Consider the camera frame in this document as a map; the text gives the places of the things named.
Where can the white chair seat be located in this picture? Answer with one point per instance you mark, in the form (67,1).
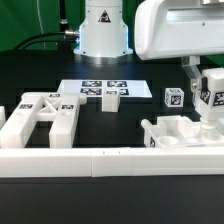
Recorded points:
(180,131)

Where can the white left fence bar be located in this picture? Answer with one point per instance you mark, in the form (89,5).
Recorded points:
(2,116)

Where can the white front fence bar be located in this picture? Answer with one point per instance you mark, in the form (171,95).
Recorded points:
(105,162)

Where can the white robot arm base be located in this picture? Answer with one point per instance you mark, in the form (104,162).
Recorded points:
(103,35)

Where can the white chair back frame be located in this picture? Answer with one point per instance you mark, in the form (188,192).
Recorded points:
(62,110)

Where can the white fence bar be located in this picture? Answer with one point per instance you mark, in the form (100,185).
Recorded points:
(2,116)
(105,162)

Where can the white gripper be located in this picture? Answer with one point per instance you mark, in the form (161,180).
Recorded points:
(177,28)

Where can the white tagged cube left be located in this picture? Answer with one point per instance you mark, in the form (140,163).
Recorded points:
(174,97)

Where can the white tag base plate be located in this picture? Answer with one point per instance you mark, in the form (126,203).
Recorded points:
(95,88)

